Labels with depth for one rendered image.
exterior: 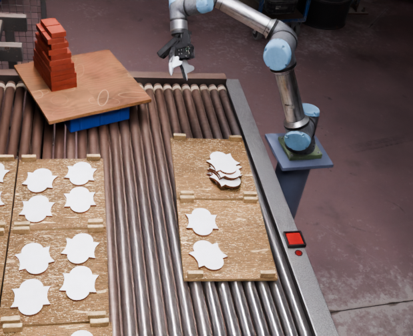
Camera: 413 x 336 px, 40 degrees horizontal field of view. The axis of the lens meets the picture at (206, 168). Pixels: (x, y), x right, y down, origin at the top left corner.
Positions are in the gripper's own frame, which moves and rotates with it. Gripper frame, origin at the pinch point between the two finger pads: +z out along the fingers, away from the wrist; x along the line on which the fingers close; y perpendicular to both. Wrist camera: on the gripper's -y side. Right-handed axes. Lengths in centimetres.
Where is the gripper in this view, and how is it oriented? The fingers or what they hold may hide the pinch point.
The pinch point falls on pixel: (177, 79)
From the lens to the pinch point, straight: 244.8
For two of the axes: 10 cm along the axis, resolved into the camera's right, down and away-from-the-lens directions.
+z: 0.6, 10.0, -0.3
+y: 9.2, -0.7, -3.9
